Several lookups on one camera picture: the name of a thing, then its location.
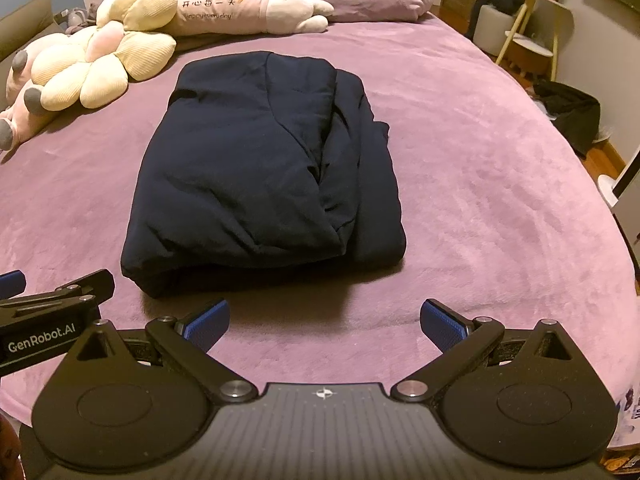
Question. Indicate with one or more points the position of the black clothes pile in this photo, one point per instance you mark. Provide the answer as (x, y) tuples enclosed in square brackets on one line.
[(495, 2)]

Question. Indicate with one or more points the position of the white round stool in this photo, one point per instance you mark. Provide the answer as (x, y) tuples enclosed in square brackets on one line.
[(492, 30)]

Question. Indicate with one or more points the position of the long pale rabbit plush pillow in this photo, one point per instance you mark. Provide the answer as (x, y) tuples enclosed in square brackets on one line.
[(225, 10)]

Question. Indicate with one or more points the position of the olive padded headboard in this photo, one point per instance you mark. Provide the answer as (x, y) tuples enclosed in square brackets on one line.
[(25, 25)]

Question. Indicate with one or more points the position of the cream flower plush cushion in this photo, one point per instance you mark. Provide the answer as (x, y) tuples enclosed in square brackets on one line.
[(100, 75)]

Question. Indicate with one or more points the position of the black bag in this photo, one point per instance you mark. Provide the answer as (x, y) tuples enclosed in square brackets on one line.
[(570, 110)]

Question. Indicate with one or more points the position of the dark navy garment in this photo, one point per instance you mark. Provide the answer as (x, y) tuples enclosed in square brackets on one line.
[(240, 160)]

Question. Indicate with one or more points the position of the yellow side table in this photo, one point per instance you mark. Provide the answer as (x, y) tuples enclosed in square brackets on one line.
[(537, 45)]

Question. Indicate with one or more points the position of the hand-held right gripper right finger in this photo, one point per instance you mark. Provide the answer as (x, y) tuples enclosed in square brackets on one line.
[(442, 322)]

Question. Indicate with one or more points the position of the pink plush toy grey paws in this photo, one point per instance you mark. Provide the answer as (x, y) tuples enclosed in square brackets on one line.
[(20, 120)]

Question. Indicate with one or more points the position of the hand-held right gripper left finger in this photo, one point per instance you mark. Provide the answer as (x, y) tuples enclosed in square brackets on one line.
[(207, 322)]

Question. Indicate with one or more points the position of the small grey plush toy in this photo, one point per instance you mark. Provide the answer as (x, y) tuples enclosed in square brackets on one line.
[(80, 17)]

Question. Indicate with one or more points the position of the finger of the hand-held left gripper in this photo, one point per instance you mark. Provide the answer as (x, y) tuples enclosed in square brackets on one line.
[(11, 284), (85, 285)]

